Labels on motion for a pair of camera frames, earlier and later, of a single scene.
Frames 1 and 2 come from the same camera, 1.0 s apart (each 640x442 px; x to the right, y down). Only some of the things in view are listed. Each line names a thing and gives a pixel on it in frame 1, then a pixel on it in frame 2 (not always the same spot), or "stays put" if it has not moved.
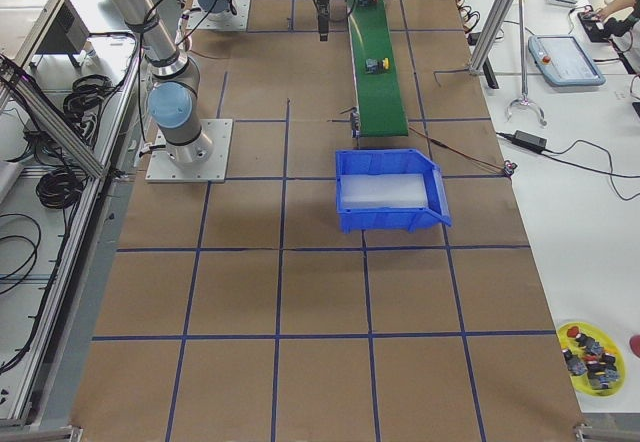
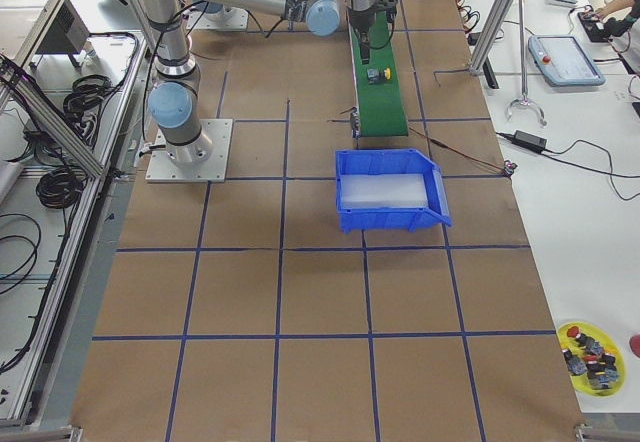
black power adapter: x=525 y=138 stays put
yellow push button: x=373 y=66 -> x=375 y=75
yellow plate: x=582 y=381 stays put
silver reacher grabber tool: x=524 y=99 stays put
